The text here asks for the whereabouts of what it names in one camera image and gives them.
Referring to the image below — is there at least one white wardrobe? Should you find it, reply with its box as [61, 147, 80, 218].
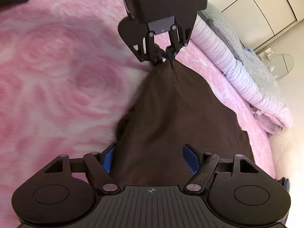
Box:
[222, 0, 303, 50]

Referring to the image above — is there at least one dark blue slipper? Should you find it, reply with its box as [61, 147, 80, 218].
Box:
[277, 177, 290, 192]

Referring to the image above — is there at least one dark brown garment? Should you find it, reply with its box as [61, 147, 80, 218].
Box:
[110, 61, 253, 186]

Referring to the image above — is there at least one round glass side table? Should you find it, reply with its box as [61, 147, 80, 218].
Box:
[266, 54, 295, 80]

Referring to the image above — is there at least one pink floral blanket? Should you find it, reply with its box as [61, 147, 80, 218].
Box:
[1, 0, 276, 227]

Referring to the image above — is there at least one grey striped pillow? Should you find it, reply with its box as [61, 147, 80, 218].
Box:
[198, 3, 287, 113]

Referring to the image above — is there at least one lilac folded duvet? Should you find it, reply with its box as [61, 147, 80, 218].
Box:
[191, 15, 293, 128]

